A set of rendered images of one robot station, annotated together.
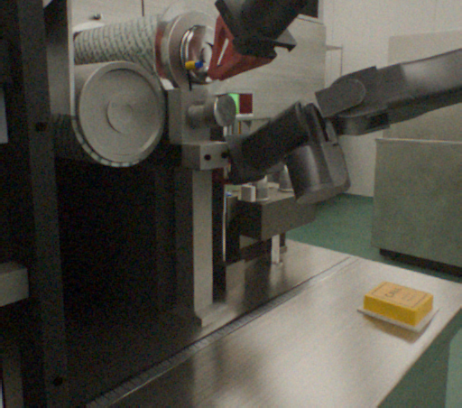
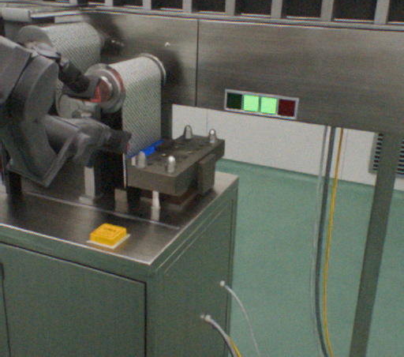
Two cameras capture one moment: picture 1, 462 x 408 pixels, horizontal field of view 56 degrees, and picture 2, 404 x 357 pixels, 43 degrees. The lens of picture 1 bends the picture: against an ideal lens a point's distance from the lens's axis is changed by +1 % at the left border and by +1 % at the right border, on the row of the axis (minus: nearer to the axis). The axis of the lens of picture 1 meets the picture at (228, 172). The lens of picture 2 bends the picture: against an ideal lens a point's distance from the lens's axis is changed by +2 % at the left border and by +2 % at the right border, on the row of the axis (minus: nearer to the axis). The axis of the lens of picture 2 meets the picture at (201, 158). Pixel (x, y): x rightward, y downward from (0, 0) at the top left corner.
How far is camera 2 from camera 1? 1.56 m
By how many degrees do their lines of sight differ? 69
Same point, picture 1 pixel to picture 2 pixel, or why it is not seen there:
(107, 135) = (67, 114)
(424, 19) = not seen: outside the picture
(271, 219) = (134, 178)
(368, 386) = (43, 231)
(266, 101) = (318, 109)
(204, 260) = (89, 176)
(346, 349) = (68, 227)
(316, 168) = not seen: hidden behind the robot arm
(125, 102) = (72, 103)
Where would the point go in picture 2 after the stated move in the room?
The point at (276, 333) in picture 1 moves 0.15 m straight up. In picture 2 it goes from (77, 213) to (75, 166)
